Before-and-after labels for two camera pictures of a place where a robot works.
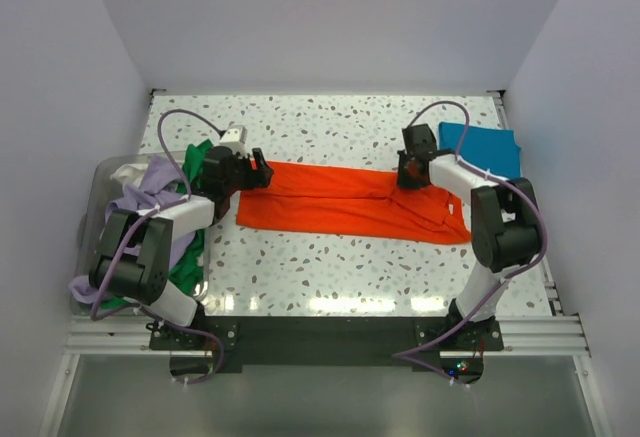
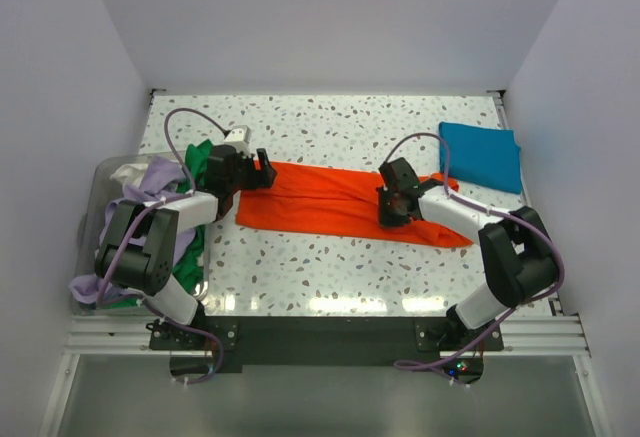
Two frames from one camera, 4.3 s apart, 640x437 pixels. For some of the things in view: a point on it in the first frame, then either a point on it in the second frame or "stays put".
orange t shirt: [350, 201] stays put
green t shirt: [184, 276] stays put
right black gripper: [403, 182] to [386, 220]
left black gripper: [258, 178] stays put
